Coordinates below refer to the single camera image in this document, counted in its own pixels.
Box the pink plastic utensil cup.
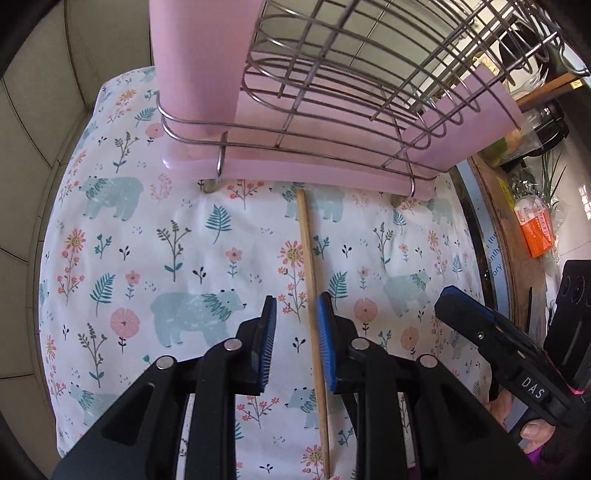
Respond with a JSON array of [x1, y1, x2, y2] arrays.
[[148, 0, 267, 145]]

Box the clear plastic container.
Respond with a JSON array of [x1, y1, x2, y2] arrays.
[[480, 105, 571, 169]]

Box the pink plastic drip tray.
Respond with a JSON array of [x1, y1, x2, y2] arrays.
[[161, 136, 438, 200]]

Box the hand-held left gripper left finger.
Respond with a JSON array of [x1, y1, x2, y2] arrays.
[[51, 295, 279, 480]]

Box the orange packet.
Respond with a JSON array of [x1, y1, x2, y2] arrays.
[[513, 196, 557, 259]]

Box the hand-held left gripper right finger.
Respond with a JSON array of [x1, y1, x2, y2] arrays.
[[315, 292, 534, 480]]

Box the clear plastic bag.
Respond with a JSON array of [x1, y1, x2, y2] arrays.
[[509, 184, 571, 278]]

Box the black blender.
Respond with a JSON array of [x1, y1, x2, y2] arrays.
[[499, 18, 568, 139]]

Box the wide pink plastic box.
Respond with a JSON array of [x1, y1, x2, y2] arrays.
[[399, 65, 523, 175]]

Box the floral bear print tablecloth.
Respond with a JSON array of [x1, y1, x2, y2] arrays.
[[39, 66, 493, 480]]

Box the person's right forearm purple sleeve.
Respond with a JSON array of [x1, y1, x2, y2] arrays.
[[529, 450, 591, 480]]

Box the metal wire utensil rack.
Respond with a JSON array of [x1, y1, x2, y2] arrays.
[[156, 0, 591, 198]]

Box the wooden chopstick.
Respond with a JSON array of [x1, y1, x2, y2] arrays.
[[296, 188, 332, 480]]

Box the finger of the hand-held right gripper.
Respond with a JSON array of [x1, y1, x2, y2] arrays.
[[434, 285, 572, 428]]

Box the person's right hand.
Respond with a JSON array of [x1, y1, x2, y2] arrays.
[[488, 396, 558, 459]]

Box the metal shelving unit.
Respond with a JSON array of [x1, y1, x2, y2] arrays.
[[450, 159, 514, 325]]

